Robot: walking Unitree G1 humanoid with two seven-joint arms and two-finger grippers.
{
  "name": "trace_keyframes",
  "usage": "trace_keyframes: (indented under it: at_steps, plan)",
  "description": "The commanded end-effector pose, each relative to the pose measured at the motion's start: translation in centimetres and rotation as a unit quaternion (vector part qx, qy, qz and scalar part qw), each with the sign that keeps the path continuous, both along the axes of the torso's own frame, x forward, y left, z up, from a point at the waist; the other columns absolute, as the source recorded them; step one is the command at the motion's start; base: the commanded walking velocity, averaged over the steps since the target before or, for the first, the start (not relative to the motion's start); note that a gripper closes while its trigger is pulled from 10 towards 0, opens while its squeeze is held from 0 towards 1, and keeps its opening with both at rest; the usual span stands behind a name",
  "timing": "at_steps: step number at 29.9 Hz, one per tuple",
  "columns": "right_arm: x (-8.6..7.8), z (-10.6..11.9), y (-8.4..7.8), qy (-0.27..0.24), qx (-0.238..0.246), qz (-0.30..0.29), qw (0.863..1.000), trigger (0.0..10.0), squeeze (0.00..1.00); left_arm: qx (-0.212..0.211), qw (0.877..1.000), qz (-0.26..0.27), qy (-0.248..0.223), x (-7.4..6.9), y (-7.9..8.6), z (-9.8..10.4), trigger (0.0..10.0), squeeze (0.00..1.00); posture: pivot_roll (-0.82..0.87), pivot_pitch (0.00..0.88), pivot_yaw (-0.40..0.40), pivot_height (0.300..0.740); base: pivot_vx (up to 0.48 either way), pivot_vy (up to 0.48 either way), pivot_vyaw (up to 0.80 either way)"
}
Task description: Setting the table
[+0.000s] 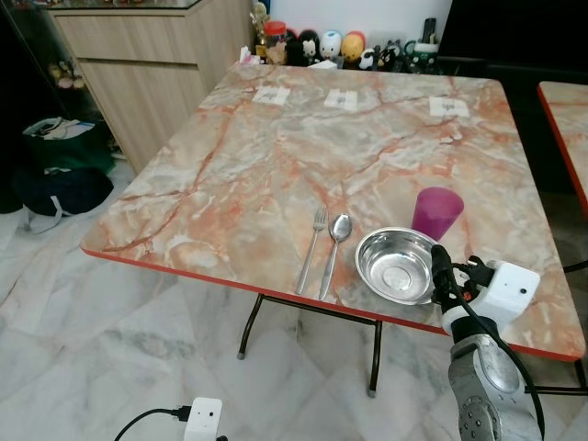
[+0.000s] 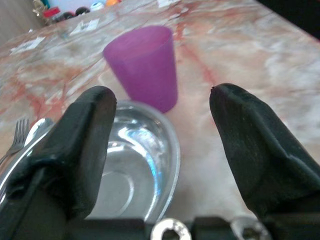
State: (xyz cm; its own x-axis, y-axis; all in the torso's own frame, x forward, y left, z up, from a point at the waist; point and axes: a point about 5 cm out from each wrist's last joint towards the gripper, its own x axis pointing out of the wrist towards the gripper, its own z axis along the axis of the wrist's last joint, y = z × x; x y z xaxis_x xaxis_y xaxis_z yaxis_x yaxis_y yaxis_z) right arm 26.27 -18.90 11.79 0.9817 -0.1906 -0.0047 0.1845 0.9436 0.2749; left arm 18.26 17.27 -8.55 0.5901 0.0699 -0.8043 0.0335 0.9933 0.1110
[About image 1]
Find stainless steel bowl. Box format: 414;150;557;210
355;227;440;306

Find purple plastic cup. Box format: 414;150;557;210
412;187;466;243

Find silver metal spoon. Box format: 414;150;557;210
319;213;355;301

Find silver metal fork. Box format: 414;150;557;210
295;208;329;295

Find white paper marker card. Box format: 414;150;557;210
324;89;361;111
430;96;470;119

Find marble pattern side table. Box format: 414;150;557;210
537;81;588;214

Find dark green mug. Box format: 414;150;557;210
404;39;443;74

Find small black figurine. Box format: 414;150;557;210
377;41;406;73

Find black television screen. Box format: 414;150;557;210
439;0;588;62

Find yellow orange egg-shaped figurine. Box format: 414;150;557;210
342;30;367;65

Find white egg-shaped figurine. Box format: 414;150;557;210
319;30;343;63

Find black mouse figurine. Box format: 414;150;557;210
287;29;319;67

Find jar with red lid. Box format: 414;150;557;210
264;21;288;64

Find golden statuette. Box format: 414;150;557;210
252;4;270;49

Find light wooden cabinet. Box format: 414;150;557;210
46;0;256;174

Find green bag with papers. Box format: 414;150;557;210
23;117;116;175

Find black bag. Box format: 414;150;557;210
11;167;115;232

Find small toys in cabinet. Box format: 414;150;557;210
51;59;89;93

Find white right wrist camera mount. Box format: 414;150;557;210
441;261;541;336

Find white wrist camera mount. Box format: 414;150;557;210
184;397;224;441
441;261;541;336

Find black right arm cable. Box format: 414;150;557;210
452;276;547;440

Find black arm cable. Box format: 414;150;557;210
452;276;547;440
115;407;191;441

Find black metal table frame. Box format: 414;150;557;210
531;260;588;398
237;292;385;398

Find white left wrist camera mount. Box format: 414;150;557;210
184;397;224;441

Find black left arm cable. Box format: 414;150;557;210
115;407;191;441

